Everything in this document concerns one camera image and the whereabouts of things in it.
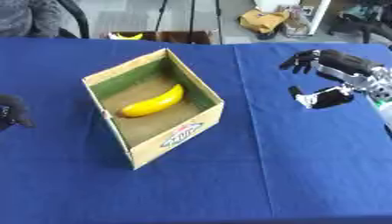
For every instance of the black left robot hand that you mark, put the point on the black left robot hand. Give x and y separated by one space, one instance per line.
11 110

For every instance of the yellow toy banana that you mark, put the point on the yellow toy banana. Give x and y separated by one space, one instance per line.
154 102

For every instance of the small yellow banana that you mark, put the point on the small yellow banana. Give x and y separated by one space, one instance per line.
127 36

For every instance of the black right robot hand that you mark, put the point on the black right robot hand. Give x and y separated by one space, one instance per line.
341 61

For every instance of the black chair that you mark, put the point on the black chair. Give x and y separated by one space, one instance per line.
75 18

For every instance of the brown cardboard box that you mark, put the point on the brown cardboard box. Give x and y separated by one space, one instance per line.
176 37

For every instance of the tan bag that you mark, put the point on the tan bag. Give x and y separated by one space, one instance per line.
263 19

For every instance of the black tripod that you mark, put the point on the black tripod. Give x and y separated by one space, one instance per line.
191 17

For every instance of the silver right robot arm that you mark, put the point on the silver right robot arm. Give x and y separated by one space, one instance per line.
380 90

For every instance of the person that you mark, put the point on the person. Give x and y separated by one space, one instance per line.
29 18

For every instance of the dark chair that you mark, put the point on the dark chair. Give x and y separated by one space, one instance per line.
363 20

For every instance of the white board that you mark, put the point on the white board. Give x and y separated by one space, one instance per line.
298 8

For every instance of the tan cardboard box green inside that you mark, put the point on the tan cardboard box green inside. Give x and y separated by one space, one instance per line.
153 108

